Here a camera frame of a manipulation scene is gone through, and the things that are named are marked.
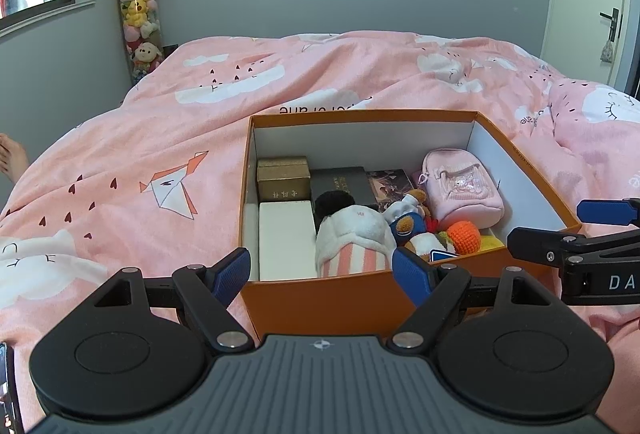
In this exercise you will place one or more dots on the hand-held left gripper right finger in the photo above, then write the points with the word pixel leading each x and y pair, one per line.
pixel 412 274

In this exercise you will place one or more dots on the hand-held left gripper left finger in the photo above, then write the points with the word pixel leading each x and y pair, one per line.
pixel 231 274

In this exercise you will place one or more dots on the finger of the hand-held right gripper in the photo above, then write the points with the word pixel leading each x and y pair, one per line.
pixel 537 241
pixel 600 210

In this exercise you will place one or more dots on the orange cardboard box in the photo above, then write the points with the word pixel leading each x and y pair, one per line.
pixel 320 304

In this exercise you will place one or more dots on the dark grey textured box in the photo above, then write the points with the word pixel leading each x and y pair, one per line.
pixel 340 186

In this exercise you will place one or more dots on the blue card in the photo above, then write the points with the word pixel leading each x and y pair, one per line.
pixel 442 256

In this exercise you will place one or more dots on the yellow plush piece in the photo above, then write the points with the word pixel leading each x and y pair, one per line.
pixel 492 243

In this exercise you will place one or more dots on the chef hat plush toy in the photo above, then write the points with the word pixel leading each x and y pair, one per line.
pixel 407 221

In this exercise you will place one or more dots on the orange crochet ball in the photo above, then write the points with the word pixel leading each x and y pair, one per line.
pixel 462 238

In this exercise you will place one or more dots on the white rectangular box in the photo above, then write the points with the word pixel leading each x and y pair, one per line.
pixel 285 239

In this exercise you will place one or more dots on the white pink plush black pompom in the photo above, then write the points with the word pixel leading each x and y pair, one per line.
pixel 355 234

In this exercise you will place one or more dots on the pink mini backpack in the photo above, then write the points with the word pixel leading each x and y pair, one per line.
pixel 460 189

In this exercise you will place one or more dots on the gold gift box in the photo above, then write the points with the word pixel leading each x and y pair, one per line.
pixel 282 181

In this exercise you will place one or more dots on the pink printed blanket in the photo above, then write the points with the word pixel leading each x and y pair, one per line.
pixel 150 124

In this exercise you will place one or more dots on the person's bare foot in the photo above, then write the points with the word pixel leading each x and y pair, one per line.
pixel 12 162

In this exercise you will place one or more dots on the black phone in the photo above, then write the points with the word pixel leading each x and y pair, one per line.
pixel 7 389

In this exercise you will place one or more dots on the clear tube of plush toys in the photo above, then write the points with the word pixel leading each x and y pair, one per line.
pixel 137 14

